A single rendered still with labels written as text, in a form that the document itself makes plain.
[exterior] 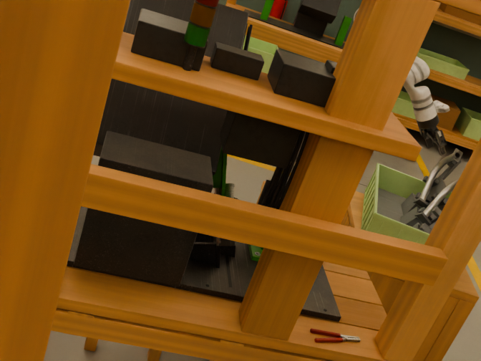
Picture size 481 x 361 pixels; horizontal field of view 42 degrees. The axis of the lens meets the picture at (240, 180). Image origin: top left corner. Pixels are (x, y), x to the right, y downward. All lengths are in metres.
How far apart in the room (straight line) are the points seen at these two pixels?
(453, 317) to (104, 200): 1.74
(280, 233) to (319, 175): 0.17
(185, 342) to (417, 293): 0.65
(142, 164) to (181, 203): 0.21
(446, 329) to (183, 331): 1.39
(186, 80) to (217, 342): 0.77
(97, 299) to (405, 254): 0.81
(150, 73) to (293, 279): 0.67
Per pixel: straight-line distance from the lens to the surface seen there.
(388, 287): 2.65
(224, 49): 1.50
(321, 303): 1.97
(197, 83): 1.35
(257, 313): 1.72
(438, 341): 2.85
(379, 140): 1.47
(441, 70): 7.16
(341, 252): 1.58
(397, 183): 3.17
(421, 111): 2.28
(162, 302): 1.75
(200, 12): 1.37
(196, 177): 1.63
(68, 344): 2.87
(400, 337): 1.88
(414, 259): 1.66
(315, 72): 1.47
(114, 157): 1.61
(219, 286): 1.85
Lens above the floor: 1.94
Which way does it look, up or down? 24 degrees down
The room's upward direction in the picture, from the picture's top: 20 degrees clockwise
